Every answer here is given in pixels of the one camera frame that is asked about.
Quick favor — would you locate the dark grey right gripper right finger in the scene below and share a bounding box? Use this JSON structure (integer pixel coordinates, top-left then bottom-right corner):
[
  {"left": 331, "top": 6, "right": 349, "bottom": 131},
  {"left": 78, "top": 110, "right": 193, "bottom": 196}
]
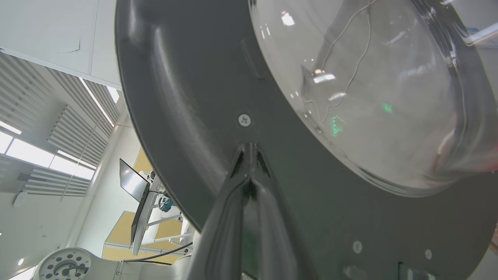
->
[{"left": 249, "top": 143, "right": 316, "bottom": 280}]

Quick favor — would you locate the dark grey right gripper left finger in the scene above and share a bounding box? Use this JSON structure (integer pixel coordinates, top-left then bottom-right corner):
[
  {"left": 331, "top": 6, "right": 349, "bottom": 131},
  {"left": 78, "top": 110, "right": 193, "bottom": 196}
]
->
[{"left": 188, "top": 143, "right": 251, "bottom": 280}]

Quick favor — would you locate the dark grey washing machine door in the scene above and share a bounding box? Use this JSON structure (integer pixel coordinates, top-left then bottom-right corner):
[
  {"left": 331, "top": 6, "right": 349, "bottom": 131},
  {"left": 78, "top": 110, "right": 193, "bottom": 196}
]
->
[{"left": 115, "top": 0, "right": 498, "bottom": 280}]

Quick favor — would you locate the black monitor on white stand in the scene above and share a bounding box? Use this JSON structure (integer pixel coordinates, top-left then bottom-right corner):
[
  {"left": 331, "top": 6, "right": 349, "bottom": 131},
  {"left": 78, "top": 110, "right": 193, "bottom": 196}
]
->
[{"left": 119, "top": 158, "right": 195, "bottom": 256}]

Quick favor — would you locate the black cable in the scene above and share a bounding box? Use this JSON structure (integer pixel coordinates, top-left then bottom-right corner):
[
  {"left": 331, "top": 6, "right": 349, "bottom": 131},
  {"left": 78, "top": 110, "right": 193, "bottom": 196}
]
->
[{"left": 124, "top": 242, "right": 193, "bottom": 266}]

